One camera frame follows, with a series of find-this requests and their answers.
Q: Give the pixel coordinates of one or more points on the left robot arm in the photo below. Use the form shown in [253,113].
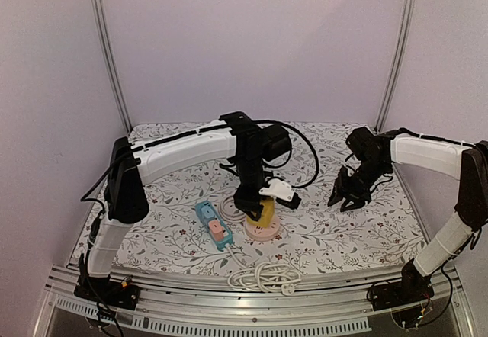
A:
[245,143]

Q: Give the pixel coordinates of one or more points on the blue plug adapter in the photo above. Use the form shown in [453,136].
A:
[207,213]

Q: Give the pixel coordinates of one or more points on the floral table mat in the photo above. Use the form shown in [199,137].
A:
[314,238]

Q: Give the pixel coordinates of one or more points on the teal power strip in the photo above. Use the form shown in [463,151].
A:
[228,240]

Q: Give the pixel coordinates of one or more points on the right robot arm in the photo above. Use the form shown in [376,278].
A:
[446,178]

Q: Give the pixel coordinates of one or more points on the yellow cube socket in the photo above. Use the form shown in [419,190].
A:
[267,214]

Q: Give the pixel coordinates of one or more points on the right aluminium frame post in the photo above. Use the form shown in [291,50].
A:
[396,64]

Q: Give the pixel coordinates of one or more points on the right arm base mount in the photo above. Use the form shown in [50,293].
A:
[399,293]

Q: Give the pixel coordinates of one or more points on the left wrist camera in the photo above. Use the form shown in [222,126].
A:
[282,192]

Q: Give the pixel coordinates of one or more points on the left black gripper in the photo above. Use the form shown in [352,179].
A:
[247,203]

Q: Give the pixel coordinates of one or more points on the left aluminium frame post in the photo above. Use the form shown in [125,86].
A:
[110,63]

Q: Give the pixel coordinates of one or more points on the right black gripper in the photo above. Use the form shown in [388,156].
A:
[354,186]

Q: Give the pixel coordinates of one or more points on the pink plug adapter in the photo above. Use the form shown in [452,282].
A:
[217,230]

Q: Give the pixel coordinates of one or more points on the aluminium front rail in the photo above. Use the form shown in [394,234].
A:
[323,305]

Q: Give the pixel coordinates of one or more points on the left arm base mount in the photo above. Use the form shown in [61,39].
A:
[120,294]

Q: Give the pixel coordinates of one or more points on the aluminium frame post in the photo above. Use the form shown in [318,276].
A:
[110,63]
[396,64]

